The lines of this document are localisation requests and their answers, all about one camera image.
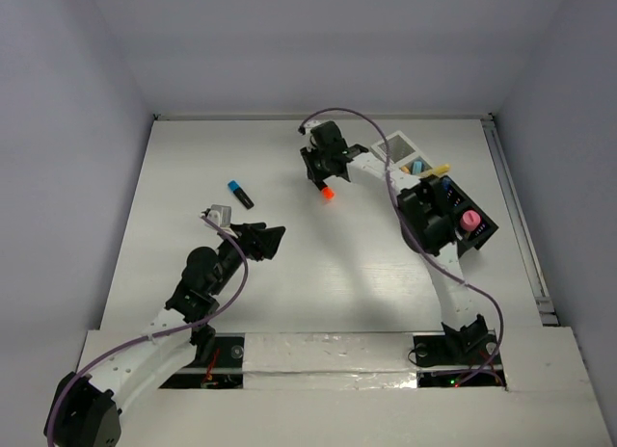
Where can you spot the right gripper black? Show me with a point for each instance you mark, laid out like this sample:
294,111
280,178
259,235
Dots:
308,154

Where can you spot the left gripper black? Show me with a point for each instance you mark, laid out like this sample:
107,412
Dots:
252,240

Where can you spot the black highlighter orange cap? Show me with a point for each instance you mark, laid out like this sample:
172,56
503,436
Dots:
326,192

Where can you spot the black highlighter blue cap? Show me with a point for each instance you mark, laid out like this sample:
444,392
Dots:
241,195

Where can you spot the yellow marker pen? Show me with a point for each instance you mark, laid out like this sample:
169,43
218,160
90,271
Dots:
439,170

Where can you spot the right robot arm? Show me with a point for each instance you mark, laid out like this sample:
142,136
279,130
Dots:
427,221

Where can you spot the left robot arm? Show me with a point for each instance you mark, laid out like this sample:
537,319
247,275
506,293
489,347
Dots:
91,404

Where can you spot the white slotted organizer box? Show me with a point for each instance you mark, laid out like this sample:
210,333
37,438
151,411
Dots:
402,153

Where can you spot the black slotted organizer box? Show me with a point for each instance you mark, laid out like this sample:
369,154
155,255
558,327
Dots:
456,203

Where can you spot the pink round cap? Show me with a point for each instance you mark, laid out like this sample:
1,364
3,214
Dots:
470,220

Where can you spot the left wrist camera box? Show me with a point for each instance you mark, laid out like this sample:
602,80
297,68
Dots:
218,214

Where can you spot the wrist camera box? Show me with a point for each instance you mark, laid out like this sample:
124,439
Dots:
218,214
305,128

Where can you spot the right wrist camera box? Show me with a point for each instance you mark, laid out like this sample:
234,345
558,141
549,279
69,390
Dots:
305,128

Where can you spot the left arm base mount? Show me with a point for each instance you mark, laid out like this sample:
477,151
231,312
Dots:
218,366

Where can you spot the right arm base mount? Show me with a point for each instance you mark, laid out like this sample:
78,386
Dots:
453,358

